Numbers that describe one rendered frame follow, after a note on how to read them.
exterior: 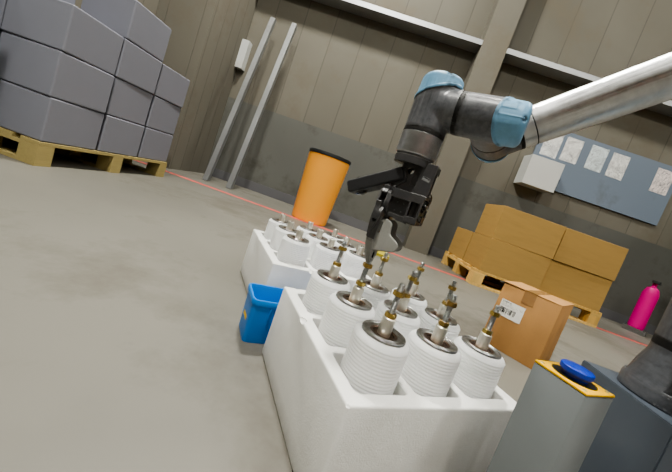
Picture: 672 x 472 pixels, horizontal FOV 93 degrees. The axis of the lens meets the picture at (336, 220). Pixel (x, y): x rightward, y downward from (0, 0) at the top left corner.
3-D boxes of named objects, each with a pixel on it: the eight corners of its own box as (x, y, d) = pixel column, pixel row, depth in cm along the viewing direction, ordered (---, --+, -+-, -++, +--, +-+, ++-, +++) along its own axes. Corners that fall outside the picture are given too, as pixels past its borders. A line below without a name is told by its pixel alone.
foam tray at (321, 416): (386, 362, 96) (407, 308, 94) (489, 492, 61) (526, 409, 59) (261, 351, 80) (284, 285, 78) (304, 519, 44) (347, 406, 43)
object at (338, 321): (314, 360, 71) (341, 286, 69) (351, 383, 67) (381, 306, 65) (292, 379, 62) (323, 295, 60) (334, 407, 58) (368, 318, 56)
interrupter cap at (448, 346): (424, 348, 53) (425, 344, 53) (410, 326, 60) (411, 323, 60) (464, 360, 54) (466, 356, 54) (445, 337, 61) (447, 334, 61)
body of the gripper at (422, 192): (412, 229, 55) (438, 162, 53) (368, 212, 58) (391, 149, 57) (420, 229, 62) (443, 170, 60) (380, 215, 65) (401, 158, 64)
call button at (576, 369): (565, 371, 47) (571, 358, 46) (595, 390, 43) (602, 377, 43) (549, 369, 45) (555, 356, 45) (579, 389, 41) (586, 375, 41)
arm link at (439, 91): (468, 70, 52) (419, 64, 56) (444, 135, 53) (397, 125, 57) (471, 91, 59) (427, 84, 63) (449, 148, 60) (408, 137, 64)
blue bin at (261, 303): (328, 333, 102) (341, 299, 101) (341, 353, 92) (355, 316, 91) (235, 320, 90) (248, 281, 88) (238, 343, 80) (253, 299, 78)
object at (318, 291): (283, 350, 70) (309, 275, 69) (291, 331, 80) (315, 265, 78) (324, 365, 70) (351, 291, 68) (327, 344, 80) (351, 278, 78)
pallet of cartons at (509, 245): (438, 260, 397) (462, 200, 389) (545, 299, 388) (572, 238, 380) (461, 281, 300) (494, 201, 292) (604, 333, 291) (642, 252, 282)
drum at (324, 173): (291, 211, 365) (311, 150, 357) (328, 224, 367) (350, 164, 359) (284, 215, 318) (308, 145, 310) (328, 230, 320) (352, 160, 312)
